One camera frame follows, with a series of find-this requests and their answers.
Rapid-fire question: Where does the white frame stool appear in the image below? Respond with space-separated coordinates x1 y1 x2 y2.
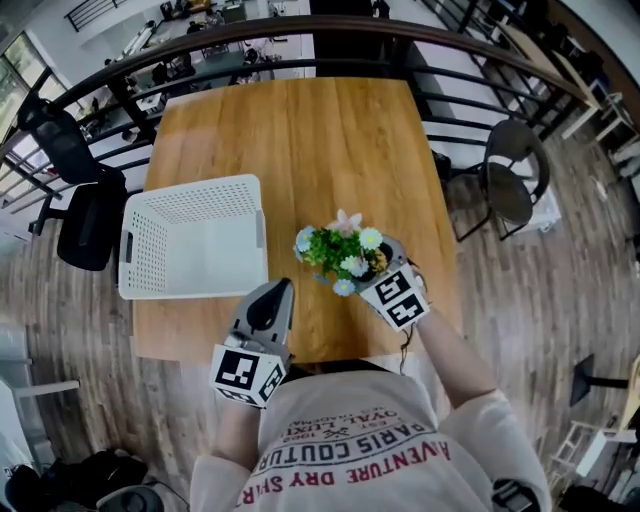
548 414 640 482

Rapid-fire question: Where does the person's printed beige shirt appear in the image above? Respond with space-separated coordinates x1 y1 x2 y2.
189 357 551 512

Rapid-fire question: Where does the white desk frame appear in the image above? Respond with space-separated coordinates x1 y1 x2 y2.
559 91 640 147

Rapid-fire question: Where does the black bag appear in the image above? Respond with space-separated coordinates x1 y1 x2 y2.
3 448 150 512

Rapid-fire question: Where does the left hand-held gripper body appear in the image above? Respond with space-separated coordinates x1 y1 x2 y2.
208 277 296 410

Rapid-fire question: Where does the black floor stand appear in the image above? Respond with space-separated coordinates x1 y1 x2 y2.
569 353 629 408

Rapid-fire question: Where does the black round-seat chair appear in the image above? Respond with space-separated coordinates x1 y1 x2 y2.
448 118 552 243

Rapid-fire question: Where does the black office chair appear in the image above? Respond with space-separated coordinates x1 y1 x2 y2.
17 93 129 272

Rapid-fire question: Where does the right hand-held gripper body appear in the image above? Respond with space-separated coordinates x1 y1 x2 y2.
358 237 432 333

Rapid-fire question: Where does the bunch of artificial flowers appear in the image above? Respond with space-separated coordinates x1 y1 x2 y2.
293 209 396 298

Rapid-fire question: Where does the black railing with wooden handrail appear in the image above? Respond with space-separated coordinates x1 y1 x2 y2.
0 13 601 211

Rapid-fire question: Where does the person's left forearm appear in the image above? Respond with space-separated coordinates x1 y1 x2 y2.
209 393 267 474

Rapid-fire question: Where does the white perforated plastic basket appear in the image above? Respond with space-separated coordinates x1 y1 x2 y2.
118 173 270 301

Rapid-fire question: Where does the black strap device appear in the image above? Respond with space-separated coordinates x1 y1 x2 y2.
491 478 537 512

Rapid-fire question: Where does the grey round appliance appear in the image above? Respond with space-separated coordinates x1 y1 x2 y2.
96 483 167 512

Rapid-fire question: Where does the person's right forearm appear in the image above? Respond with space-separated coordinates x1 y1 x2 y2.
413 304 501 419

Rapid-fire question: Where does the thin dark gripper cable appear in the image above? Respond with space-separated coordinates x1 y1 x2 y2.
398 323 417 376

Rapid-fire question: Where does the white side table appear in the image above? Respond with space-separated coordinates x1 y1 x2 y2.
0 323 81 454

